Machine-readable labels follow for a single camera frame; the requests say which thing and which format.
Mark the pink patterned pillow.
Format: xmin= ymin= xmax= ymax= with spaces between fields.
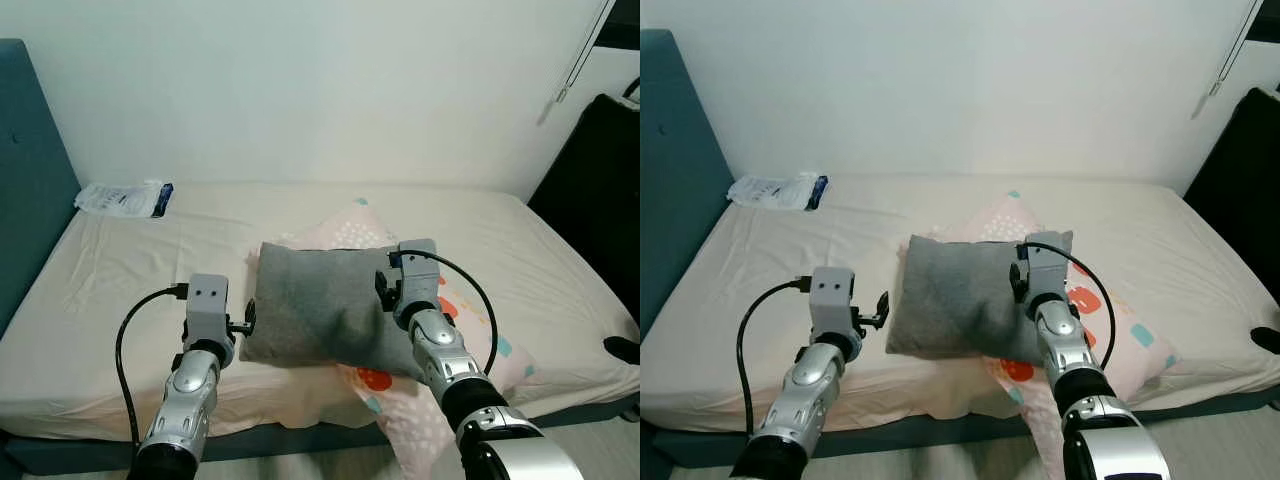
xmin=935 ymin=190 xmax=1179 ymax=480
xmin=275 ymin=198 xmax=536 ymax=480

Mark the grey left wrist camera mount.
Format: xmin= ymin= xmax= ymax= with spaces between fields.
xmin=184 ymin=274 xmax=231 ymax=346
xmin=810 ymin=266 xmax=857 ymax=341

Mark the dark window frame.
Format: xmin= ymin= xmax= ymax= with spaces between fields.
xmin=595 ymin=0 xmax=641 ymax=51
xmin=1245 ymin=0 xmax=1280 ymax=43

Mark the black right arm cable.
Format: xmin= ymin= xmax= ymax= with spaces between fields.
xmin=390 ymin=250 xmax=500 ymax=377
xmin=1020 ymin=241 xmax=1116 ymax=371

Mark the white plastic wipes packet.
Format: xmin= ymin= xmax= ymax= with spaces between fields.
xmin=74 ymin=180 xmax=175 ymax=219
xmin=727 ymin=172 xmax=830 ymax=212

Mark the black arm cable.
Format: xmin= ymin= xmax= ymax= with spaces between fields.
xmin=737 ymin=277 xmax=813 ymax=436
xmin=1020 ymin=241 xmax=1116 ymax=371
xmin=115 ymin=284 xmax=191 ymax=451
xmin=390 ymin=250 xmax=500 ymax=377

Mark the teal upholstered headboard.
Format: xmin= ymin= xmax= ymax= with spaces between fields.
xmin=640 ymin=28 xmax=736 ymax=336
xmin=0 ymin=38 xmax=83 ymax=336

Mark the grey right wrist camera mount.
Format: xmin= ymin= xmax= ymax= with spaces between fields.
xmin=1022 ymin=232 xmax=1073 ymax=301
xmin=397 ymin=239 xmax=442 ymax=313

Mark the white blind wand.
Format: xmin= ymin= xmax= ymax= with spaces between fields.
xmin=1208 ymin=0 xmax=1263 ymax=98
xmin=555 ymin=0 xmax=616 ymax=104

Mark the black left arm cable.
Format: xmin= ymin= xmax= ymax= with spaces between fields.
xmin=737 ymin=277 xmax=813 ymax=436
xmin=115 ymin=284 xmax=191 ymax=451

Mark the mattress with beige sheet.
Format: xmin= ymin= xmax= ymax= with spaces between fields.
xmin=640 ymin=175 xmax=1280 ymax=421
xmin=0 ymin=180 xmax=641 ymax=441

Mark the grey pillow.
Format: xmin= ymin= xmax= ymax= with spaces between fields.
xmin=240 ymin=240 xmax=431 ymax=381
xmin=886 ymin=230 xmax=1076 ymax=366

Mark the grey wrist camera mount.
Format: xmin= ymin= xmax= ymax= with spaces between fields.
xmin=810 ymin=266 xmax=857 ymax=341
xmin=184 ymin=274 xmax=231 ymax=346
xmin=397 ymin=239 xmax=442 ymax=313
xmin=1022 ymin=232 xmax=1073 ymax=301

